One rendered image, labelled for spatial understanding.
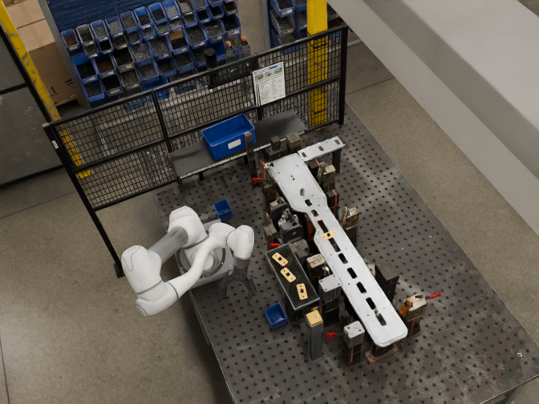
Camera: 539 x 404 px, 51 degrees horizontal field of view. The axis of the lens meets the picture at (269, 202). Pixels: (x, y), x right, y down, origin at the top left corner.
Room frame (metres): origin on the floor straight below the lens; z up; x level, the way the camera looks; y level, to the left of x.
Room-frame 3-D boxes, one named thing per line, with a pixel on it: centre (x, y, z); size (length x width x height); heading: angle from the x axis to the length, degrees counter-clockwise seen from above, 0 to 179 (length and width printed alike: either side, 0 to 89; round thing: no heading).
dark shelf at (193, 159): (2.60, 0.16, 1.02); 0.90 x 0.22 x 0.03; 109
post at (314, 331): (1.24, -0.15, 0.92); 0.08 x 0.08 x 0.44; 19
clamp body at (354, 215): (1.93, -0.46, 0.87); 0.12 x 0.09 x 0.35; 109
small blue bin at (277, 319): (1.47, 0.04, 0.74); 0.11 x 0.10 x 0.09; 19
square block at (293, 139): (2.56, -0.20, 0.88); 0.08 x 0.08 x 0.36; 19
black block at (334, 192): (2.13, -0.39, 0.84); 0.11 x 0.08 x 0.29; 109
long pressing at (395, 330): (1.80, -0.33, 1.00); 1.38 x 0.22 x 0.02; 19
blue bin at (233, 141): (2.59, 0.21, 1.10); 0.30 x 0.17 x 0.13; 114
